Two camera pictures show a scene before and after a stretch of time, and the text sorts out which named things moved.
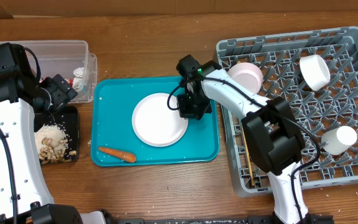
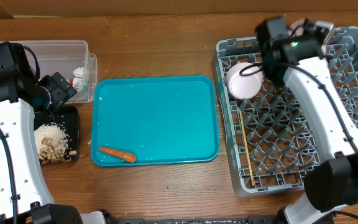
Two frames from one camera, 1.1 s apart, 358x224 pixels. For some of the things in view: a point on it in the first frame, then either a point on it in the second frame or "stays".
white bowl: x=247 y=76 stays
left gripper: x=61 y=91 stays
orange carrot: x=124 y=156 stays
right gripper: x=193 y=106 -> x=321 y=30
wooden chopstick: x=248 y=156 stays
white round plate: x=155 y=123 -> x=294 y=25
